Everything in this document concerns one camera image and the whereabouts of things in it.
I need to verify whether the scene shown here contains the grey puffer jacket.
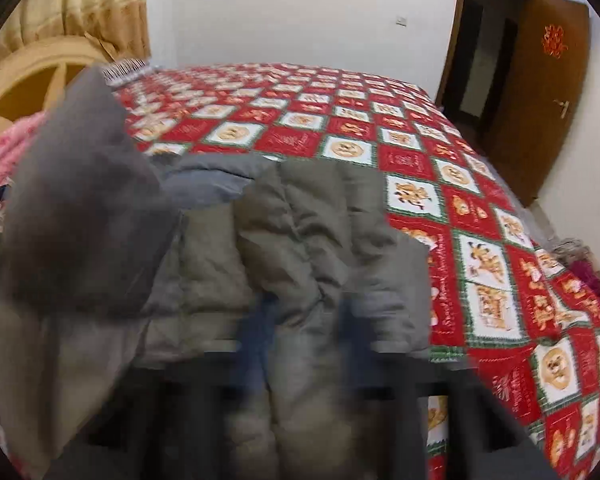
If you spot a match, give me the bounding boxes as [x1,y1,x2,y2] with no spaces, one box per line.
[0,67,430,479]

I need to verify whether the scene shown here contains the pink clothes on floor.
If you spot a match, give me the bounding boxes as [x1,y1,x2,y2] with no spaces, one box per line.
[550,237,600,298]

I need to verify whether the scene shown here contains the red patterned bed sheet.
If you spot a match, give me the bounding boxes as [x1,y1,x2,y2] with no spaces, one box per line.
[0,62,600,480]

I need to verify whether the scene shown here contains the pink folded quilt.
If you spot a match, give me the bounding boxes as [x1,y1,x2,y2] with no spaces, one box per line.
[0,112,47,186]

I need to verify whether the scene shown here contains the striped grey pillow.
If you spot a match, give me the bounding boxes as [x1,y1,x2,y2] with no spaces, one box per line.
[100,58,154,88]

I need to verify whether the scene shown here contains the cream wooden headboard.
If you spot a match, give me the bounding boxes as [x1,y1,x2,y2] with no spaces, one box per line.
[0,36,112,135]

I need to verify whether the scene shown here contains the brown wooden door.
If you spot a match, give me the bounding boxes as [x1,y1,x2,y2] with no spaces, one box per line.
[484,0,590,206]

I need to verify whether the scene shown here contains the red double happiness sticker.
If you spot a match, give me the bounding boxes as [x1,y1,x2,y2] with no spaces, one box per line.
[541,24,568,58]

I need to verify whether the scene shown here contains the beige gold curtain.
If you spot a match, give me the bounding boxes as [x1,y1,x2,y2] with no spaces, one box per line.
[0,0,150,63]

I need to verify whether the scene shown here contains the metal door handle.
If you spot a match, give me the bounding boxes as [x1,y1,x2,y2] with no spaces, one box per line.
[553,100,571,120]

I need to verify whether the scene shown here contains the dark door frame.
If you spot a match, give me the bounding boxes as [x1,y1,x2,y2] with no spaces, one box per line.
[436,0,530,132]

